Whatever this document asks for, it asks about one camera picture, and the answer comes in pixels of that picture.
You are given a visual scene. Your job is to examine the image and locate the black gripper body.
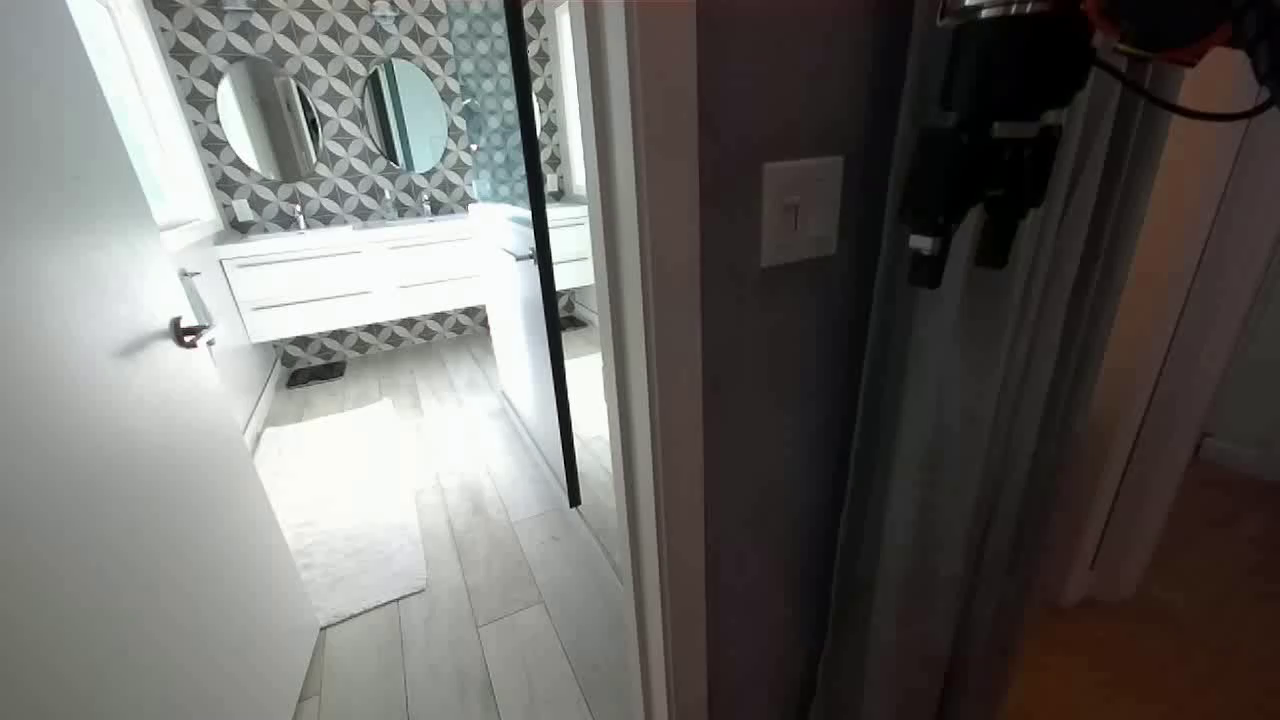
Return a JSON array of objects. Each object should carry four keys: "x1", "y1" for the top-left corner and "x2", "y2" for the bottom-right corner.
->
[{"x1": 934, "y1": 10, "x2": 1103, "y2": 137}]

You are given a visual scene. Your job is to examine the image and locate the white dimmer rocker switch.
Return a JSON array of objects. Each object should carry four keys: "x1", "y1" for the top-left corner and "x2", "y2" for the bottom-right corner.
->
[{"x1": 776, "y1": 187, "x2": 812, "y2": 239}]

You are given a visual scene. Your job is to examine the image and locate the black framed glass shower panel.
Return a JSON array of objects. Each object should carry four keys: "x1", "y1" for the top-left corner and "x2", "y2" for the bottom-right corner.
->
[{"x1": 496, "y1": 0, "x2": 589, "y2": 512}]

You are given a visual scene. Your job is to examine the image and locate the white bathroom vanity cabinet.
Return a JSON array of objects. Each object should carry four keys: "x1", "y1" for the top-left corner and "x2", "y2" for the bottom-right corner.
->
[{"x1": 211, "y1": 196, "x2": 594, "y2": 350}]

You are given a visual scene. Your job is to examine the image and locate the white bath mat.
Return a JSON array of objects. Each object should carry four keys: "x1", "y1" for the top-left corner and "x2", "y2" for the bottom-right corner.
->
[{"x1": 248, "y1": 396, "x2": 430, "y2": 633}]

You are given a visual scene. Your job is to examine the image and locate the white door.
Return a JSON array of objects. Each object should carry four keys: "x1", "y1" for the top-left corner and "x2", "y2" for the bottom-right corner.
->
[{"x1": 0, "y1": 0, "x2": 325, "y2": 720}]

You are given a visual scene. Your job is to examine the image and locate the white wall switch plate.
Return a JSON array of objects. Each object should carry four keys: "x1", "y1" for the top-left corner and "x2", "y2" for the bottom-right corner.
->
[{"x1": 757, "y1": 153, "x2": 847, "y2": 274}]

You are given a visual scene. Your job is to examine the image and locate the white door frame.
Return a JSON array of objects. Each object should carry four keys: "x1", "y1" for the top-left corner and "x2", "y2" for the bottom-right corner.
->
[{"x1": 575, "y1": 0, "x2": 710, "y2": 720}]

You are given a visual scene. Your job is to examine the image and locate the round wall mirror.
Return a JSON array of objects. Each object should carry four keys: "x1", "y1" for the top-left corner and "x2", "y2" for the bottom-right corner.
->
[
  {"x1": 357, "y1": 56, "x2": 456, "y2": 180},
  {"x1": 211, "y1": 56, "x2": 325, "y2": 183}
]

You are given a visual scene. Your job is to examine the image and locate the silver door handle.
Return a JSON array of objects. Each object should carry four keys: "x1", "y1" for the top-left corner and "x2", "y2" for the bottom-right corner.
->
[{"x1": 169, "y1": 269, "x2": 223, "y2": 357}]

